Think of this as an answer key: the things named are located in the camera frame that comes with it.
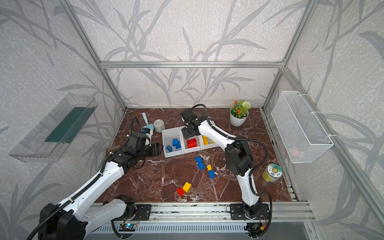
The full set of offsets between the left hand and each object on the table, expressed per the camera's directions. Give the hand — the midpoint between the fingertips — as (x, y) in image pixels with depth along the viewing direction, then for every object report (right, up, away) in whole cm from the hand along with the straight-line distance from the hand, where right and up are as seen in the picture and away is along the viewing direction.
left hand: (161, 142), depth 82 cm
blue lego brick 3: (+20, -12, +10) cm, 26 cm away
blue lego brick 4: (+22, -15, +7) cm, 28 cm away
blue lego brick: (+2, -6, +14) cm, 15 cm away
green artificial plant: (+48, +19, +17) cm, 54 cm away
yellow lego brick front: (+14, -24, -2) cm, 28 cm away
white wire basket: (+64, +6, -20) cm, 68 cm away
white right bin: (+29, -4, +15) cm, 33 cm away
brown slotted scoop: (-35, -6, +14) cm, 38 cm away
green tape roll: (+60, -16, -3) cm, 62 cm away
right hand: (+15, +7, +11) cm, 20 cm away
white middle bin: (+21, 0, +14) cm, 25 cm away
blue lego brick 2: (+28, -19, +4) cm, 34 cm away
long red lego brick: (+16, -3, +16) cm, 22 cm away
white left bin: (0, +2, +18) cm, 18 cm away
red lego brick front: (+11, -27, -1) cm, 29 cm away
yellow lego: (+25, -2, +16) cm, 30 cm away
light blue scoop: (-16, +8, +27) cm, 32 cm away
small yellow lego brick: (+27, -17, +7) cm, 33 cm away
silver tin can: (-8, +9, +23) cm, 26 cm away
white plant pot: (+47, +11, +21) cm, 52 cm away
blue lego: (+6, -3, +12) cm, 14 cm away
